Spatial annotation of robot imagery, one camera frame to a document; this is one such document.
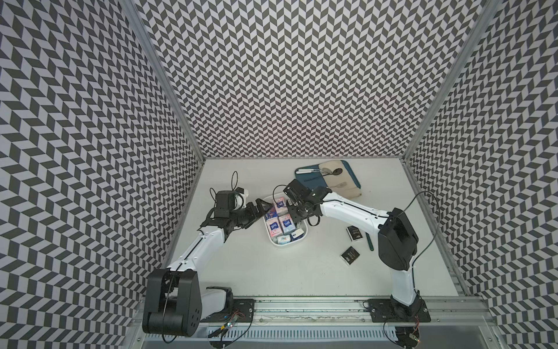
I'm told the teal tray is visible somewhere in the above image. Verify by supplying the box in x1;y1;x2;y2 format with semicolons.
294;160;362;199

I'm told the blue Tempo pack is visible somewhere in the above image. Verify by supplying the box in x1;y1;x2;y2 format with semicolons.
290;228;305;241

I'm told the dark metal spoon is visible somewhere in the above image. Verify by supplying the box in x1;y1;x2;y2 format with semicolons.
320;168;343;176

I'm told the black tissue pack lower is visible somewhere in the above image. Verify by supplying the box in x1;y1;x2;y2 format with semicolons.
341;247;360;266

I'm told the aluminium front rail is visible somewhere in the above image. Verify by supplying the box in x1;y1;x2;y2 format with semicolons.
130;296;496;327

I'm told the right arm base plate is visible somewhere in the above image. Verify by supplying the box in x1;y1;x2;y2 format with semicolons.
364;298;432;324

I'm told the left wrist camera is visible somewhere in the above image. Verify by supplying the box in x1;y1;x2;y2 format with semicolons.
214;188;248;218

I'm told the purple tissue pack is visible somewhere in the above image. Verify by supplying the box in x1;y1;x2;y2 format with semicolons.
264;206;278;220

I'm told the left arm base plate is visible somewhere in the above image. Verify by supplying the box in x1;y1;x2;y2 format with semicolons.
201;298;255;324

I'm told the pale blue pink pack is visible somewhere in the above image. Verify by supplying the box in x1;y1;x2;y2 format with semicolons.
278;214;296;235

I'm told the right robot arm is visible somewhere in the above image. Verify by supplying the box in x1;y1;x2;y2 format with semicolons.
283;181;421;321

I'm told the white storage box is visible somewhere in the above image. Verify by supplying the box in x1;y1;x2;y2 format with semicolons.
263;196;309;247

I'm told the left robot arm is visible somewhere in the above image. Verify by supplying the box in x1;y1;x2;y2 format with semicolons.
142;199;273;337

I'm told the black tissue pack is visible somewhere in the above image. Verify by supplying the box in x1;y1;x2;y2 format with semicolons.
341;247;360;266
347;225;363;241

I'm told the beige cloth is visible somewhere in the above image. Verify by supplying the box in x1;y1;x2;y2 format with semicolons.
318;160;362;199

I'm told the white handled knife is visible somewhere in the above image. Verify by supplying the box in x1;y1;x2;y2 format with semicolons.
295;167;322;175

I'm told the light blue tissue pack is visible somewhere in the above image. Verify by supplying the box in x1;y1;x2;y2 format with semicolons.
276;235;291;245

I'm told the black tissue pack upper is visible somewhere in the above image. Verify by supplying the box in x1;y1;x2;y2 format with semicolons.
347;225;363;241

